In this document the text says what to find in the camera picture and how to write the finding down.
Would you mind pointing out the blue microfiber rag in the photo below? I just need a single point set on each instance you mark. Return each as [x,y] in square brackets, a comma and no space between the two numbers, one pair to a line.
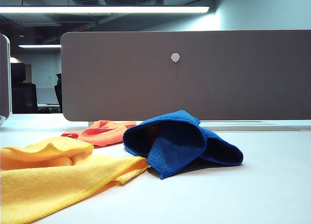
[179,141]

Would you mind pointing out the orange microfiber rag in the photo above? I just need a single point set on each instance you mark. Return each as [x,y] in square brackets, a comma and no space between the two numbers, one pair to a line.
[104,134]

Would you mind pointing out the yellow microfiber rag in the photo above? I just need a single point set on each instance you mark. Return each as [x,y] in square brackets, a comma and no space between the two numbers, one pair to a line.
[48,182]

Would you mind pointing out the brown fabric desk divider panel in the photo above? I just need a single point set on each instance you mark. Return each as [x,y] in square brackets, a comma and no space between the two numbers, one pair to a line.
[136,78]

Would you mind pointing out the white round adhesive hook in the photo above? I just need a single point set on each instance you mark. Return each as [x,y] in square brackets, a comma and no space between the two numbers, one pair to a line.
[175,56]

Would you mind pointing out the dark narrow chair back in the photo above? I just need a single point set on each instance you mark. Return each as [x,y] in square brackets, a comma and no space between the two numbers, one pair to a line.
[58,92]

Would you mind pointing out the long ceiling light strip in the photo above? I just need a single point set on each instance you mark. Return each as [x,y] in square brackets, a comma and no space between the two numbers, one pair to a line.
[104,9]

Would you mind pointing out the short ceiling light strip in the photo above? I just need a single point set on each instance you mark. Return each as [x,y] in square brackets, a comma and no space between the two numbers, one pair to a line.
[40,46]

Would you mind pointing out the black office chair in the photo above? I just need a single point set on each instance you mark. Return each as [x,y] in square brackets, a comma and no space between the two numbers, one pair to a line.
[24,92]

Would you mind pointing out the white divider support bracket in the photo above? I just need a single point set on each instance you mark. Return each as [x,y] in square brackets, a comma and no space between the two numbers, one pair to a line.
[91,123]

